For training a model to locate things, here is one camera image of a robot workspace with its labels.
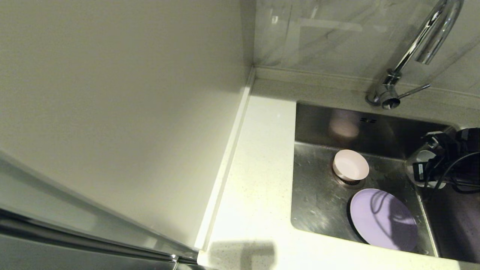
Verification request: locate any stainless steel appliance door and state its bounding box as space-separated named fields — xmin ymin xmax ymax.
xmin=0 ymin=232 xmax=177 ymax=270

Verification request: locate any stainless steel sink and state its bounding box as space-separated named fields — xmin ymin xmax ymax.
xmin=291 ymin=102 xmax=480 ymax=264

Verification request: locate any purple plate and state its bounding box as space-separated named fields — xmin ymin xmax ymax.
xmin=349 ymin=188 xmax=419 ymax=252

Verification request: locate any light blue bowl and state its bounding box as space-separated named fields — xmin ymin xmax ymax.
xmin=405 ymin=144 xmax=447 ymax=189

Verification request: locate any chrome handle bar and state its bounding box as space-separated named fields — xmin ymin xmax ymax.
xmin=0 ymin=208 xmax=207 ymax=270

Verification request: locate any chrome gooseneck faucet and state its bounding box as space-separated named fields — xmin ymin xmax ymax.
xmin=366 ymin=0 xmax=465 ymax=110

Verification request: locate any pink bowl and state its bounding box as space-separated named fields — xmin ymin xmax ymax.
xmin=333 ymin=149 xmax=370 ymax=181

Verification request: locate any round metal drain strainer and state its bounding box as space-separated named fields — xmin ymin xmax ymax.
xmin=335 ymin=174 xmax=365 ymax=189

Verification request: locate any tall white cabinet panel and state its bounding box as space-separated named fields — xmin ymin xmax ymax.
xmin=0 ymin=0 xmax=256 ymax=259

